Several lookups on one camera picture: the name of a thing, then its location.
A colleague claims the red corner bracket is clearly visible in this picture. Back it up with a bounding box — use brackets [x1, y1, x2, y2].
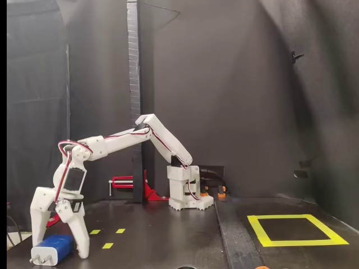
[143, 169, 170, 202]

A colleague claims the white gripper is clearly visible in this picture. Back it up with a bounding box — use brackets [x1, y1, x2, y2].
[30, 186, 91, 259]

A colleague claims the thin black cable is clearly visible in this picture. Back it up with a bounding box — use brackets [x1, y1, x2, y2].
[7, 215, 24, 249]

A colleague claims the black table strip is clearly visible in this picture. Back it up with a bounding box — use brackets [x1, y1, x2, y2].
[214, 196, 264, 269]

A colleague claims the tall black post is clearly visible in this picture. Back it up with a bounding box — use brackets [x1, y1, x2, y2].
[126, 0, 155, 203]

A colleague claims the red screw clamp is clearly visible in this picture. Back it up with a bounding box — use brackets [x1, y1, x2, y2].
[108, 175, 134, 197]

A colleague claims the gripper servo wire loop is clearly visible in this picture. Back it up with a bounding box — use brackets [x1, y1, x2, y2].
[57, 139, 94, 158]

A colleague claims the yellow tape square outline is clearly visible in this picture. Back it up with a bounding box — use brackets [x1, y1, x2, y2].
[246, 214, 350, 248]

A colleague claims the black clip on backdrop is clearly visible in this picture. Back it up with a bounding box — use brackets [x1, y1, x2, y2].
[290, 50, 305, 64]

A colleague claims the blue white charger block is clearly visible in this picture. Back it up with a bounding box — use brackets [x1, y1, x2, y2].
[29, 234, 76, 266]

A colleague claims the black power cable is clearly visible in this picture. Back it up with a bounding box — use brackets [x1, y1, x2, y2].
[199, 167, 225, 185]

